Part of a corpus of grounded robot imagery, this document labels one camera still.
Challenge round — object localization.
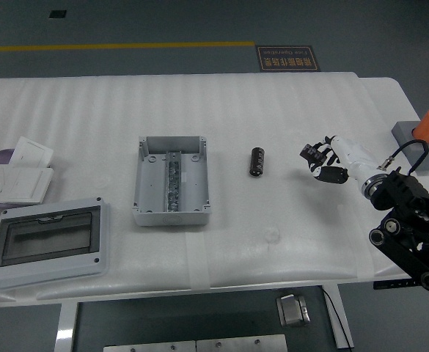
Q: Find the grey metal plate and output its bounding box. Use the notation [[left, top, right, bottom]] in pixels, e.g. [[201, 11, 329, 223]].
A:
[[196, 334, 288, 352], [103, 340, 197, 352]]

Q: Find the white foam mat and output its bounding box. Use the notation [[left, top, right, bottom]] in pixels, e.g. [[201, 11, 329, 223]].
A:
[[0, 72, 378, 305]]

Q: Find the black cylindrical battery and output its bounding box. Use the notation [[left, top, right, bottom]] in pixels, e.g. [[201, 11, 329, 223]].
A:
[[250, 147, 267, 178]]

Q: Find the black table control panel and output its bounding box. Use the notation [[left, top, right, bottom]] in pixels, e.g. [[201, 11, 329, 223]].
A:
[[373, 279, 420, 290]]

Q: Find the white table leg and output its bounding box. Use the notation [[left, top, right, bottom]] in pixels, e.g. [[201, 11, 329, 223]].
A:
[[323, 285, 355, 350], [54, 302, 80, 352]]

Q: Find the white flat switch panel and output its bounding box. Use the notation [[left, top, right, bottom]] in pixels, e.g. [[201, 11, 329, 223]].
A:
[[5, 166, 55, 205]]

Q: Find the white tilted switch panel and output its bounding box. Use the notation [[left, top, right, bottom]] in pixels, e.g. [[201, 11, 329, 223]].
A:
[[8, 136, 55, 168]]

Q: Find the metal terminal rail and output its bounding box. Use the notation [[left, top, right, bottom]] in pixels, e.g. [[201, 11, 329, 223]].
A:
[[165, 150, 183, 213]]

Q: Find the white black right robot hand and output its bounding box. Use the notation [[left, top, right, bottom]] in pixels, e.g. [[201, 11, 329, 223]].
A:
[[301, 135, 384, 184]]

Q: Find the grey open junction box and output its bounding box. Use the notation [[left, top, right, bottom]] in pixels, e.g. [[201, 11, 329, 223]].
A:
[[132, 135, 212, 227]]

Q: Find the silver metal block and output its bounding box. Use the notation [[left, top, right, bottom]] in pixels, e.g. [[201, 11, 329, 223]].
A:
[[275, 293, 312, 328]]

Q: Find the grey enclosure with dark window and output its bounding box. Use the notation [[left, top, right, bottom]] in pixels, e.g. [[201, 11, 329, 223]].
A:
[[0, 197, 111, 292]]

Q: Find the black floor sign orange text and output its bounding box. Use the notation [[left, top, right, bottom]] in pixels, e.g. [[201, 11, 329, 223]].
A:
[[256, 45, 322, 73]]

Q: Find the thin black cable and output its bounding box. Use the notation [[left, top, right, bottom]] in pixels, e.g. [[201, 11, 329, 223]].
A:
[[321, 287, 349, 350]]

